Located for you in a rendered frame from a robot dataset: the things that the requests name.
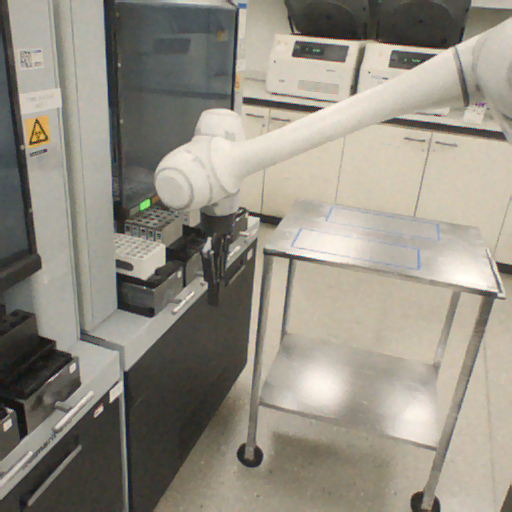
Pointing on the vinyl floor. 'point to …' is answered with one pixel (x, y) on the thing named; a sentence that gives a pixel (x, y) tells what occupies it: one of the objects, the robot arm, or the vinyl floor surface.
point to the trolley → (315, 226)
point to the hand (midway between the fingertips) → (214, 291)
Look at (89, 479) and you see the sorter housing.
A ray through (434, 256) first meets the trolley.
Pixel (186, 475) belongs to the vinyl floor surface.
